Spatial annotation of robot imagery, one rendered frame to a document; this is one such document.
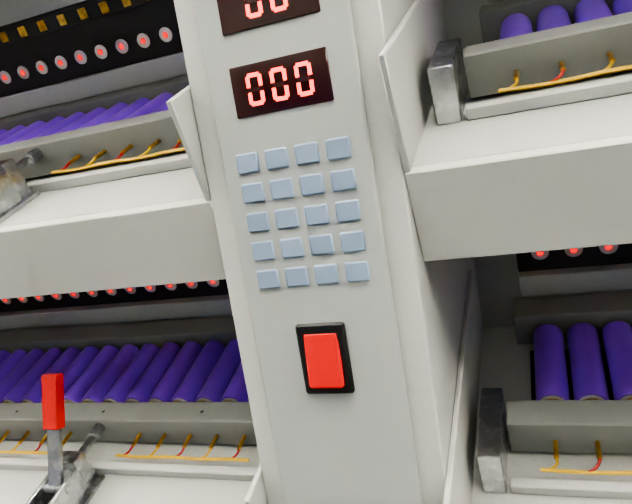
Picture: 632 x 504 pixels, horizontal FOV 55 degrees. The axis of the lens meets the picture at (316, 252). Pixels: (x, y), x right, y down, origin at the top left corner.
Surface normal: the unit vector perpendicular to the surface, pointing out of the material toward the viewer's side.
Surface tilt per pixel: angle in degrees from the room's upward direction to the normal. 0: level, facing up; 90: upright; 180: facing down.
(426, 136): 21
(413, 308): 90
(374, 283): 90
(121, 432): 111
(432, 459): 90
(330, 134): 90
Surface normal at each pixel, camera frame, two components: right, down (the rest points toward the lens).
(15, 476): -0.27, -0.84
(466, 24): -0.34, 0.20
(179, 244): -0.26, 0.53
